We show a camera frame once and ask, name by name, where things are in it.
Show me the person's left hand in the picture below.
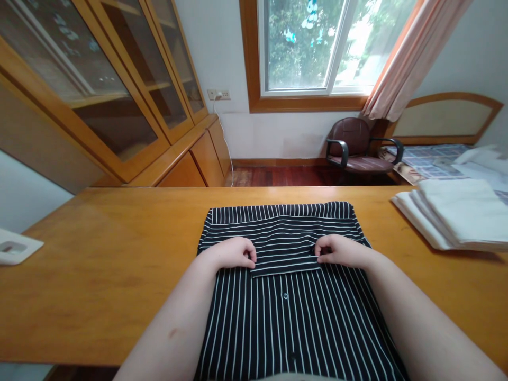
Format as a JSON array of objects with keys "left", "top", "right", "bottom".
[{"left": 197, "top": 237, "right": 258, "bottom": 275}]

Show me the person's right hand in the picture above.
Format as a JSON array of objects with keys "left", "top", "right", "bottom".
[{"left": 313, "top": 233, "right": 376, "bottom": 267}]

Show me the black white striped shirt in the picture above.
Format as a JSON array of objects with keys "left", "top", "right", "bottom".
[{"left": 194, "top": 201, "right": 410, "bottom": 381}]

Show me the brown leather office chair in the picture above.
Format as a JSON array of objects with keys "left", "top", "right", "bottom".
[{"left": 325, "top": 117, "right": 405, "bottom": 186}]

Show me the stack of white folded cloths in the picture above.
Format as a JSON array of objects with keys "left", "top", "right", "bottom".
[{"left": 390, "top": 178, "right": 508, "bottom": 253}]

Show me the wooden bed with patterned sheet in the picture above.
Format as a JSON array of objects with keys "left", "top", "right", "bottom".
[{"left": 377, "top": 92, "right": 508, "bottom": 187}]

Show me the wooden cabinet with glass doors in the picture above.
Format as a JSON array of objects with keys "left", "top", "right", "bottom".
[{"left": 0, "top": 0, "right": 233, "bottom": 188}]

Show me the pink curtain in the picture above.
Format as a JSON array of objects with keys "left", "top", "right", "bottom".
[{"left": 361, "top": 0, "right": 464, "bottom": 122}]

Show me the wooden framed window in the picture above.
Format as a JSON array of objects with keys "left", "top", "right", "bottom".
[{"left": 239, "top": 0, "right": 426, "bottom": 115}]

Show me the white power cable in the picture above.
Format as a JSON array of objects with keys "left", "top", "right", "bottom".
[{"left": 212, "top": 94, "right": 235, "bottom": 188}]

